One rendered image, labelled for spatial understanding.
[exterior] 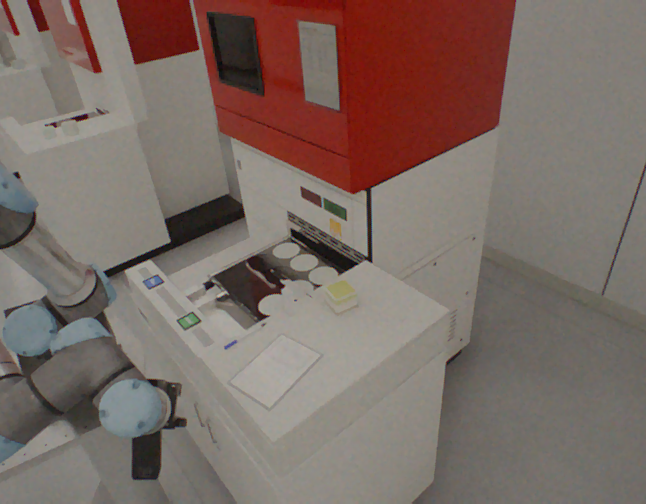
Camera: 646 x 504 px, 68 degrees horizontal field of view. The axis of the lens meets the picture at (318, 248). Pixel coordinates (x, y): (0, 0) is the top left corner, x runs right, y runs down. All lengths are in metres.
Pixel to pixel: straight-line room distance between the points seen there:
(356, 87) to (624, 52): 1.52
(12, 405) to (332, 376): 0.71
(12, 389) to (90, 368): 0.11
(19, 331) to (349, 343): 0.80
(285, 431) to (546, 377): 1.72
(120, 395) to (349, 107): 0.92
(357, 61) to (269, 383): 0.84
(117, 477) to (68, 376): 1.16
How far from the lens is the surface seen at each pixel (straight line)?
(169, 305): 1.56
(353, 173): 1.40
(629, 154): 2.67
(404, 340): 1.31
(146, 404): 0.73
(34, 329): 1.32
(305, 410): 1.17
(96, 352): 0.77
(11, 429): 0.80
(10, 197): 1.00
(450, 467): 2.24
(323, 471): 1.38
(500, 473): 2.26
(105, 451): 1.80
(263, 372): 1.26
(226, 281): 1.69
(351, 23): 1.28
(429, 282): 1.96
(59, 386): 0.78
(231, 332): 1.51
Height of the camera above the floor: 1.90
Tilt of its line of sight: 34 degrees down
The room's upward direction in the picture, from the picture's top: 5 degrees counter-clockwise
